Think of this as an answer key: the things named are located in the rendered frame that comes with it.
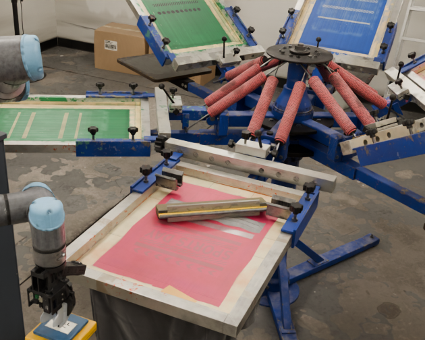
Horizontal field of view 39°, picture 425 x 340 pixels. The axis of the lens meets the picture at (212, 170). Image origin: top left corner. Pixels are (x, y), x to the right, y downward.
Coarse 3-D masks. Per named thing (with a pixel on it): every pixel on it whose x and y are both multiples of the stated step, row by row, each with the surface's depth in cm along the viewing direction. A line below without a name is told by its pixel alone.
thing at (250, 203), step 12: (192, 204) 202; (204, 204) 203; (216, 204) 204; (228, 204) 205; (240, 204) 206; (252, 204) 207; (192, 216) 203; (204, 216) 204; (216, 216) 205; (228, 216) 206; (240, 216) 207
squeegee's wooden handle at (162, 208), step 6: (240, 198) 213; (246, 198) 213; (252, 198) 213; (258, 198) 213; (156, 204) 206; (162, 204) 206; (168, 204) 206; (174, 204) 206; (180, 204) 206; (264, 204) 208; (156, 210) 206; (162, 210) 200; (264, 210) 209
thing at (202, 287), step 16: (208, 224) 202; (272, 224) 204; (240, 240) 195; (256, 240) 195; (240, 256) 186; (176, 272) 178; (192, 272) 178; (224, 272) 179; (240, 272) 179; (176, 288) 171; (192, 288) 171; (208, 288) 172; (224, 288) 172
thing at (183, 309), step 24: (192, 168) 231; (144, 192) 212; (264, 192) 222; (288, 192) 218; (120, 216) 199; (96, 240) 188; (288, 240) 190; (264, 264) 177; (96, 288) 168; (120, 288) 164; (144, 288) 164; (264, 288) 173; (168, 312) 160; (192, 312) 157; (216, 312) 157; (240, 312) 158
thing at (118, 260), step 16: (176, 192) 221; (192, 192) 221; (208, 192) 222; (144, 224) 200; (192, 224) 202; (128, 240) 191; (112, 256) 183; (128, 256) 183; (144, 256) 184; (112, 272) 176; (128, 272) 176; (144, 272) 177; (160, 272) 177
